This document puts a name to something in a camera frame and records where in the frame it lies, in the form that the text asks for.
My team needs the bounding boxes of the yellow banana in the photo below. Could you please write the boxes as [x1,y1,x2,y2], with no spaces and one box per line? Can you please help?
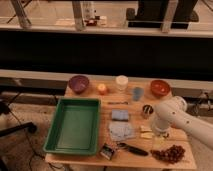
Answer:
[140,126,154,139]

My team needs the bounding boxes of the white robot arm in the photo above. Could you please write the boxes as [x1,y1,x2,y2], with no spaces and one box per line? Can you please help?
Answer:
[151,96,213,150]

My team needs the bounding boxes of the green plastic tray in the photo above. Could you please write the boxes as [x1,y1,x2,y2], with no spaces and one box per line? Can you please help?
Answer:
[43,98,101,156]

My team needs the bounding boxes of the orange fruit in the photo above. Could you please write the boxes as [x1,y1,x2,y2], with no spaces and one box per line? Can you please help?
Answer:
[97,84,107,95]

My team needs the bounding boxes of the white plastic cup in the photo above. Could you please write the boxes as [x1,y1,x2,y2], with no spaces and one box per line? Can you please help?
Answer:
[115,75,128,91]

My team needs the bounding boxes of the thin dark pen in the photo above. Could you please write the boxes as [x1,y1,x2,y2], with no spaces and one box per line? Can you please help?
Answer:
[107,102,129,105]

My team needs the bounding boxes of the purple bowl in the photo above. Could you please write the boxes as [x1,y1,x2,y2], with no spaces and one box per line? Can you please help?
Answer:
[68,75,89,94]

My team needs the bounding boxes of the blue sponge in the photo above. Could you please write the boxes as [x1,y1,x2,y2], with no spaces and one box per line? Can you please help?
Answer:
[112,110,129,121]

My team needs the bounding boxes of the blue plastic cup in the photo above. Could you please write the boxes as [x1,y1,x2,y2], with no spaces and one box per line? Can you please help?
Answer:
[132,87,144,101]

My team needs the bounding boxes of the small metal can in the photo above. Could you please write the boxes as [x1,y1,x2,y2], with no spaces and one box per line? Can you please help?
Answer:
[142,105,154,119]

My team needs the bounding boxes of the light blue cloth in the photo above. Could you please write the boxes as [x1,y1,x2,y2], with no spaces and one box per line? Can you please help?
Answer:
[109,121,135,141]

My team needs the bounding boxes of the orange bowl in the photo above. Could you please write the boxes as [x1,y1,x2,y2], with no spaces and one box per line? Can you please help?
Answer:
[150,80,171,97]

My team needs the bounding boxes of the wooden table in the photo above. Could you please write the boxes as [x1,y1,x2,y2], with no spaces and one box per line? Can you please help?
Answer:
[45,79,197,171]

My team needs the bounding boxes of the small black box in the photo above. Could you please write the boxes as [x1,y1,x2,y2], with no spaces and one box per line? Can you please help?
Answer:
[100,144,115,160]

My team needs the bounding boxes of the bunch of red grapes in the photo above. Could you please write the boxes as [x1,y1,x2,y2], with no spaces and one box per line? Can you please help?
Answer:
[151,145,185,164]

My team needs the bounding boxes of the black office chair base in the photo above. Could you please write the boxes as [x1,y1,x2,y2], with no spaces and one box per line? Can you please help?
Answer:
[0,91,38,138]

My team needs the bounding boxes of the black handled tool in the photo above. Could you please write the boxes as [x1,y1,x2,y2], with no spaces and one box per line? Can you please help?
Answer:
[117,142,149,156]

